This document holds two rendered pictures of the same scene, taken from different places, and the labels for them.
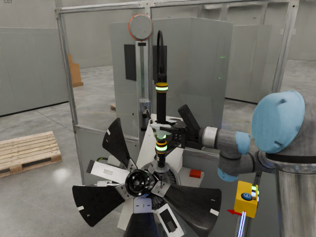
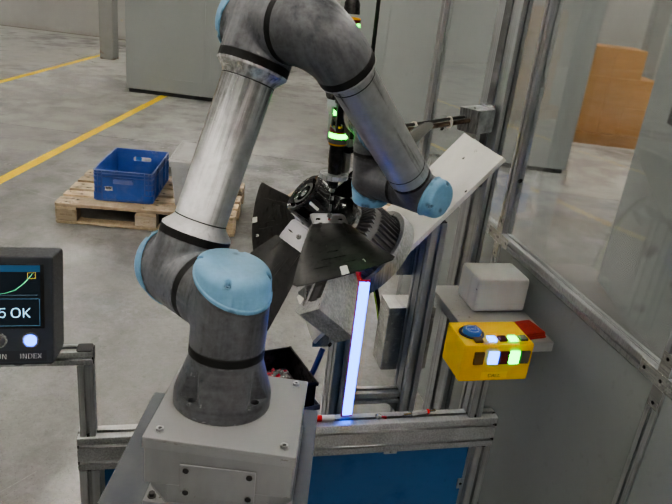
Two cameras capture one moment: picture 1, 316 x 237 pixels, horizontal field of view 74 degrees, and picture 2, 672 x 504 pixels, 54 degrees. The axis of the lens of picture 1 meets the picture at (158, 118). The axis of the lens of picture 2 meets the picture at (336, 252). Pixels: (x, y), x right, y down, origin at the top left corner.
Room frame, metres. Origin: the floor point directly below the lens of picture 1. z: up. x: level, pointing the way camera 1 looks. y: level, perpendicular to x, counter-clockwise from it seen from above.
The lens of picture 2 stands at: (-0.20, -1.21, 1.75)
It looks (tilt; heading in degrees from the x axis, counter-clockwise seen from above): 23 degrees down; 50
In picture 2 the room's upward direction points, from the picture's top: 7 degrees clockwise
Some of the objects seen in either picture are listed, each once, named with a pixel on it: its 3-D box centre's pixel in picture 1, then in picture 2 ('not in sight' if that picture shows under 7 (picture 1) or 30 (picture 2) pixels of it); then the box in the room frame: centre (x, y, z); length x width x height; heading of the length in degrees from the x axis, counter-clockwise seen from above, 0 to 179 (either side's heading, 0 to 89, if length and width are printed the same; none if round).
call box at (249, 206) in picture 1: (245, 199); (486, 352); (0.88, -0.47, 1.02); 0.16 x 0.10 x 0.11; 155
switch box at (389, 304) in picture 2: not in sight; (403, 331); (1.16, 0.05, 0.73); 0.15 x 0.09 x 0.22; 155
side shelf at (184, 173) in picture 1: (177, 176); (487, 316); (1.31, -0.14, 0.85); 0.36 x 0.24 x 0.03; 65
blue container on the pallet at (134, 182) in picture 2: not in sight; (133, 175); (1.54, 3.24, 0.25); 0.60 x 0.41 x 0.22; 55
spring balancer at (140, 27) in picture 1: (140, 27); not in sight; (1.47, 0.11, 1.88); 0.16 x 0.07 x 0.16; 100
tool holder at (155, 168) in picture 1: (161, 156); (338, 157); (0.77, -0.01, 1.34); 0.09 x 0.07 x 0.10; 10
